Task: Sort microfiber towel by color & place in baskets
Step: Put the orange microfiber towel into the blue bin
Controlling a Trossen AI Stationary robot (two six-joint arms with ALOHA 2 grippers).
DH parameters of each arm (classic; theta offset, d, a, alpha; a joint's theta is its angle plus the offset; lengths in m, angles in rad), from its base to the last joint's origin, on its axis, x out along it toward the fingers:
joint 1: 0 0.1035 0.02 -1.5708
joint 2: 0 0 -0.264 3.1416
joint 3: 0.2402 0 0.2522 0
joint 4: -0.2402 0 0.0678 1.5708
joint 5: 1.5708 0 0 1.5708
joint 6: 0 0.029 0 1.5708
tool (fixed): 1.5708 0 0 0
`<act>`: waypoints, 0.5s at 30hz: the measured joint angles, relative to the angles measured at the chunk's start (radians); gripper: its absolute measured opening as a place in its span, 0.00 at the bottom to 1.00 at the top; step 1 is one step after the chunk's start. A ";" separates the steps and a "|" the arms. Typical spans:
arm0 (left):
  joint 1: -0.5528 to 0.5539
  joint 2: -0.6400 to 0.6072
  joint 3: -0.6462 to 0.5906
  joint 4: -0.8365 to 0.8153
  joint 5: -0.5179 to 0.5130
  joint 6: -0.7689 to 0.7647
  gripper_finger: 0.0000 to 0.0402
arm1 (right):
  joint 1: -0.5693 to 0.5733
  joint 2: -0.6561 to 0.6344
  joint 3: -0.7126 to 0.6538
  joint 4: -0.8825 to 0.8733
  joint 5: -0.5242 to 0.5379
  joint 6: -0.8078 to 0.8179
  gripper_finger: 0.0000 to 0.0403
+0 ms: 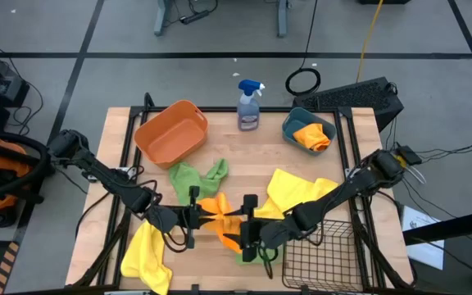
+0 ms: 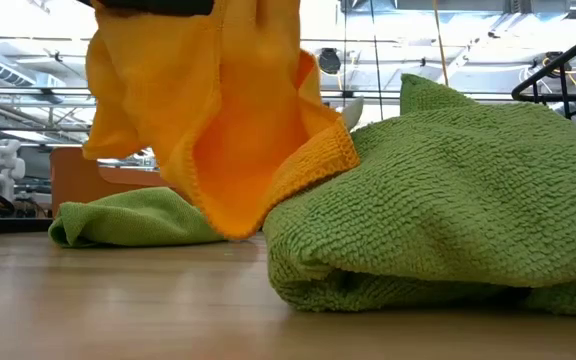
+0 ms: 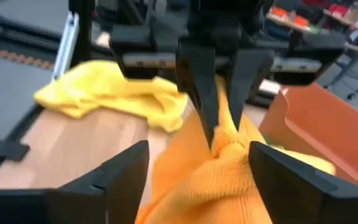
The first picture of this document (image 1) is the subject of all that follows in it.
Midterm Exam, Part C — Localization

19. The black aluminium table frame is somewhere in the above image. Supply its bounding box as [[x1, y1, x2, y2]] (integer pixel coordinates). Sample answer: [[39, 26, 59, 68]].
[[71, 92, 417, 295]]

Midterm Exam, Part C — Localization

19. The blue-capped spray bottle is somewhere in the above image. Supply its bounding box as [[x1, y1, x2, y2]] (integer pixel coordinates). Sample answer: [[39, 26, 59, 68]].
[[236, 79, 266, 132]]

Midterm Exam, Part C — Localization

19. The black floor cable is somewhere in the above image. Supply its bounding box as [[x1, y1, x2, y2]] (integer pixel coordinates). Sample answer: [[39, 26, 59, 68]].
[[418, 137, 472, 163]]

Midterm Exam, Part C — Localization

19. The grey desk leg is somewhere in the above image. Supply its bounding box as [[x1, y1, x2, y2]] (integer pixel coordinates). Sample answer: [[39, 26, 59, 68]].
[[153, 0, 172, 37], [276, 0, 290, 39]]

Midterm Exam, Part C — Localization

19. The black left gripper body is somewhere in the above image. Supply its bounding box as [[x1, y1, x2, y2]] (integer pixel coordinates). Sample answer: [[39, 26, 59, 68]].
[[177, 185, 205, 250]]

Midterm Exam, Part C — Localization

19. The orange plastic basket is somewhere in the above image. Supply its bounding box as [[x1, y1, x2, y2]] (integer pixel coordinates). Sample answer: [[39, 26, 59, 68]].
[[133, 99, 210, 170]]

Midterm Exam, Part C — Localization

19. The black beam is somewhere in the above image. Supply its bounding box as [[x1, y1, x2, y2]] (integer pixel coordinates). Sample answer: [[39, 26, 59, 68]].
[[402, 206, 472, 247]]

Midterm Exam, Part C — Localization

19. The yellow hanging cable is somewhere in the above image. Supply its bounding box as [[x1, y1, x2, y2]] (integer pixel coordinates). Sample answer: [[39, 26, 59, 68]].
[[355, 0, 384, 83]]

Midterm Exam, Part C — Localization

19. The black hanging cable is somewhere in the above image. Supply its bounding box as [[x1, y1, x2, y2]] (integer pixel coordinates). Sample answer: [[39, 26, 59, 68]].
[[284, 0, 322, 98]]

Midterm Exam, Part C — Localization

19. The black wire basket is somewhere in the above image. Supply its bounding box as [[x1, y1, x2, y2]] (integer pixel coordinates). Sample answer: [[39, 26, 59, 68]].
[[281, 219, 379, 293]]

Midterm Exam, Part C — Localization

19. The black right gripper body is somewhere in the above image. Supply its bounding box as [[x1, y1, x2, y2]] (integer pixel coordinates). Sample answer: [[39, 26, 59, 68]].
[[239, 194, 266, 263]]

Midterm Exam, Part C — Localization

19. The yellow microfiber towel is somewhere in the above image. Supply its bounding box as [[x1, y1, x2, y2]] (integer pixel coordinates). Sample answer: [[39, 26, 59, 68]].
[[253, 167, 340, 221], [120, 220, 175, 295]]

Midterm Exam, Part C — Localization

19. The green microfiber towel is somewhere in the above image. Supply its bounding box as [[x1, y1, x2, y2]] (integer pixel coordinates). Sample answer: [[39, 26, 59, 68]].
[[167, 157, 229, 206], [234, 245, 280, 266]]

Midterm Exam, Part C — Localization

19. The black perforated computer case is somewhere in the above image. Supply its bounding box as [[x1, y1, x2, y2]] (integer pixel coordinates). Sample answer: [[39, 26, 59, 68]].
[[292, 76, 405, 133]]

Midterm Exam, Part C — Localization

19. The orange shop vacuum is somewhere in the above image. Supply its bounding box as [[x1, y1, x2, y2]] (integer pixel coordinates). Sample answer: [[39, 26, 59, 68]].
[[0, 126, 55, 229]]

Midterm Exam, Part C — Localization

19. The black power strip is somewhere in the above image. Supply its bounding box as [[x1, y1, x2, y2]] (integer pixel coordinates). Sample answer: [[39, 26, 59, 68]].
[[179, 9, 211, 25]]

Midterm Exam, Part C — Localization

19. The orange microfiber towel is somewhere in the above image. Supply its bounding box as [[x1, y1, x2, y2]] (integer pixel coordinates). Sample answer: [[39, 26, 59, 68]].
[[197, 192, 245, 255], [292, 122, 332, 152]]

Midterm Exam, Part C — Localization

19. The grey-blue plastic basket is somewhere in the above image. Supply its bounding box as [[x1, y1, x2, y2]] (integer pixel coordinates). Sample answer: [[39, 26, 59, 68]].
[[281, 107, 338, 157]]

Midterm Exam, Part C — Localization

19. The black power adapter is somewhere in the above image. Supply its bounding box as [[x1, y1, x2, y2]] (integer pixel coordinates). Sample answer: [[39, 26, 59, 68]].
[[395, 143, 424, 166]]

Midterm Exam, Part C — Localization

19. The white paper sheet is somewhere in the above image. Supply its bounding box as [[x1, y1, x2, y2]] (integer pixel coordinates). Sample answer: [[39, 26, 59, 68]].
[[400, 204, 446, 271]]

